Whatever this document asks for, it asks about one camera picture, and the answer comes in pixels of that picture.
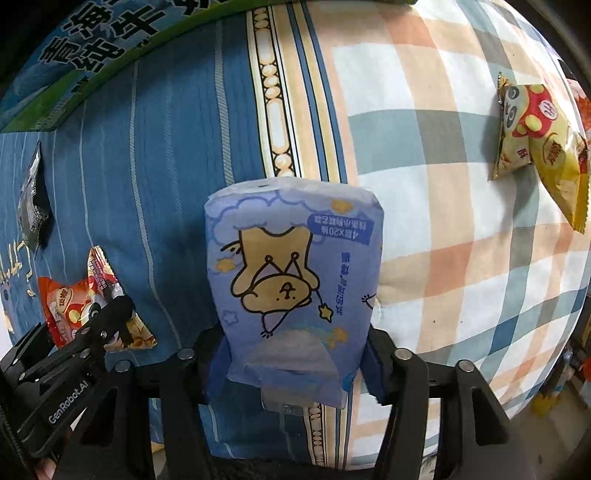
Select black snack packet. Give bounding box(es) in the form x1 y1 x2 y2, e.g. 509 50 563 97
17 141 52 254

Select yellow plastic object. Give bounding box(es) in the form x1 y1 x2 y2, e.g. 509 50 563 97
530 387 561 418

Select blue printed cardboard box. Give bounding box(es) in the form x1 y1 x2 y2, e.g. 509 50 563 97
0 0 243 134

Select plaid quilt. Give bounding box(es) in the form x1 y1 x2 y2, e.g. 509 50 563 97
305 0 591 418

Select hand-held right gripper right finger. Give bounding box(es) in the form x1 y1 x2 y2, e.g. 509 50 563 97
359 329 525 480

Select yellow red panda snack packet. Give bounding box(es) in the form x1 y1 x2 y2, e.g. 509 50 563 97
491 73 571 182

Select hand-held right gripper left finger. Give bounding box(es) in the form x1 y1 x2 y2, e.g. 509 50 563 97
99 329 232 480

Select orange red snack packet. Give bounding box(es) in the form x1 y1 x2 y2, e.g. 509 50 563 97
37 246 158 355

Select blue striped bed sheet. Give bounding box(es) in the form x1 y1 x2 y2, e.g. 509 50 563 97
0 0 365 464

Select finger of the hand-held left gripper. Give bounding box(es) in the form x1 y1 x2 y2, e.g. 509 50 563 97
65 295 136 355

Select purple cartoon tissue pack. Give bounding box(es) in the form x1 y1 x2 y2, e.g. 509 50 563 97
204 178 385 412

